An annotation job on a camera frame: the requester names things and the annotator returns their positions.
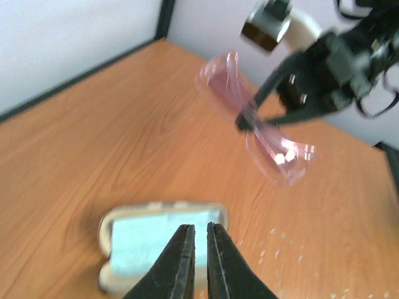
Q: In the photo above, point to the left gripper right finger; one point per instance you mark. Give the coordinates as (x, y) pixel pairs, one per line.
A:
(228, 274)

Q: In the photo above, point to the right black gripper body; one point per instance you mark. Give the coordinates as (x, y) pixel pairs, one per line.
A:
(337, 72)

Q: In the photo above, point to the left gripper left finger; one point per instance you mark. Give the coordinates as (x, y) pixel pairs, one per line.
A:
(172, 276)

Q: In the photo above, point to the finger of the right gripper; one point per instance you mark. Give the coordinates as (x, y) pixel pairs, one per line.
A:
(297, 116)
(287, 80)

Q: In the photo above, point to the pink transparent sunglasses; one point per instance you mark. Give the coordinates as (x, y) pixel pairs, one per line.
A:
(277, 157)

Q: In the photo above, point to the light blue cleaning cloth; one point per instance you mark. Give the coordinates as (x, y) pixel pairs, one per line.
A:
(137, 242)

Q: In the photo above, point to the plaid glasses case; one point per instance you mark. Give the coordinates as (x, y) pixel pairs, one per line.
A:
(115, 285)

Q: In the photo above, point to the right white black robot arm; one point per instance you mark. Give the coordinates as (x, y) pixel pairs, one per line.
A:
(377, 32)

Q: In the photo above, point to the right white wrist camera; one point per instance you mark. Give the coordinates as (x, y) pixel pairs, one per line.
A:
(271, 23)

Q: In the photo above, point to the right black frame post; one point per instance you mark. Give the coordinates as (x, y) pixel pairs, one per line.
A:
(392, 156)

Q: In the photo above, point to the black frame post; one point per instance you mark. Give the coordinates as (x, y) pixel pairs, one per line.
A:
(164, 19)
(392, 156)

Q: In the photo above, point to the left black frame post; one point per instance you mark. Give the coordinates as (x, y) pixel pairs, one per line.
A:
(164, 19)

